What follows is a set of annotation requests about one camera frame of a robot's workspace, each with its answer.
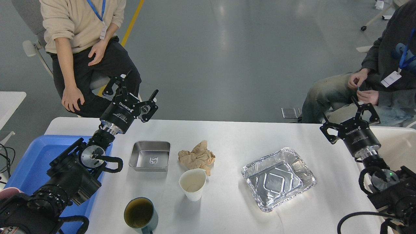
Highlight white side table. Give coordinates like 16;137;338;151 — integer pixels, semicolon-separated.
0;91;27;130

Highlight pink ribbed mug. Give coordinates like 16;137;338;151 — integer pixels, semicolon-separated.
0;187;21;200

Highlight white chair base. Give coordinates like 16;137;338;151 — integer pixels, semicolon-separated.
360;0;407;31

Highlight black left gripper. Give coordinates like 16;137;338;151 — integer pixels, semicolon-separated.
100;71;159;134

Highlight dark green mug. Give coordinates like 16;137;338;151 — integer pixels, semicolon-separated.
123;197;159;234

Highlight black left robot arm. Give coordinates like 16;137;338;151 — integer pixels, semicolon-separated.
0;72;158;234

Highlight crumpled brown paper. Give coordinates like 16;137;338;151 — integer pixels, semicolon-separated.
178;140;216;176

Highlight white paper cup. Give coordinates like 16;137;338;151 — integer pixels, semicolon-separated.
178;168;207;202

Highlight black cables at left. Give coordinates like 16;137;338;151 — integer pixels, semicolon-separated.
0;143;16;186

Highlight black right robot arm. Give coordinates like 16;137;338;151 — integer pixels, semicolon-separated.
320;97;416;234

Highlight metal floor plate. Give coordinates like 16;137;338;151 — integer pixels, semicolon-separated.
281;108;302;119

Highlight aluminium foil tray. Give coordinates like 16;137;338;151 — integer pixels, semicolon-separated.
241;148;317;212

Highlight person in dark hoodie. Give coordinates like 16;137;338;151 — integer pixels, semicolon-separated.
300;0;416;126

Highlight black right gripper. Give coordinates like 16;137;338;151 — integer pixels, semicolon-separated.
320;96;382;159

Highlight person in beige sweater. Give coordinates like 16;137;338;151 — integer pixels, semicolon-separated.
40;0;141;118

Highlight square stainless steel tray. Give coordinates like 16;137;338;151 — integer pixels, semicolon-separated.
129;141;171;172

